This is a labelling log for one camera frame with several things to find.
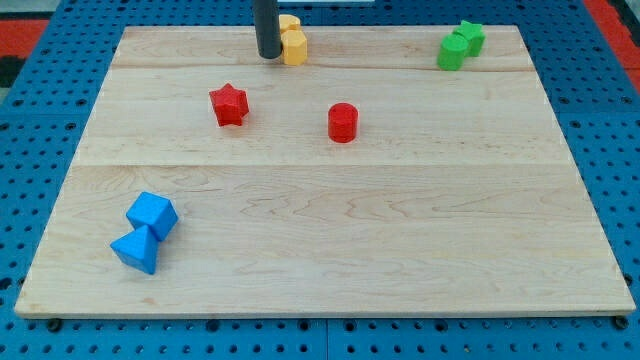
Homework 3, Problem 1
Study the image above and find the red star block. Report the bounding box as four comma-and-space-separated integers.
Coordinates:
209, 83, 249, 127

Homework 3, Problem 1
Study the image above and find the green star block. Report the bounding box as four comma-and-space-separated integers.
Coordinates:
453, 20, 486, 57

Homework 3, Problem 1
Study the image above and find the light wooden board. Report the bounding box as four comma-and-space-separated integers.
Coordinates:
15, 25, 635, 319

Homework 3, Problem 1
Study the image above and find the red cylinder block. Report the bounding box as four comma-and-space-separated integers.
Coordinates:
328, 102, 359, 143

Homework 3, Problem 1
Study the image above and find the yellow hexagon block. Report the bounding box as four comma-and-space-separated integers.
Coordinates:
281, 30, 308, 66

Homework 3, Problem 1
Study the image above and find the yellow rear block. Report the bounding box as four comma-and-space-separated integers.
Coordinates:
278, 14, 301, 34

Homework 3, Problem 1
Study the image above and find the blue cube block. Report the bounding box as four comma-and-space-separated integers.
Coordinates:
125, 192, 178, 242

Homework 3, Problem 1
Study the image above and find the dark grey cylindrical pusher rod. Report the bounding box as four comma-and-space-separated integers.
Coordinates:
252, 0, 282, 59

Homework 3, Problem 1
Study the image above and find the green cylinder block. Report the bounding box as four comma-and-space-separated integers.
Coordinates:
437, 33, 469, 71

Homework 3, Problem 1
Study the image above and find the blue triangular prism block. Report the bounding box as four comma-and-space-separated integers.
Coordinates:
110, 225, 159, 275

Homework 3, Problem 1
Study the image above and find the blue perforated base mat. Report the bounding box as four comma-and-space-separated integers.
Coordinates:
1, 0, 639, 359

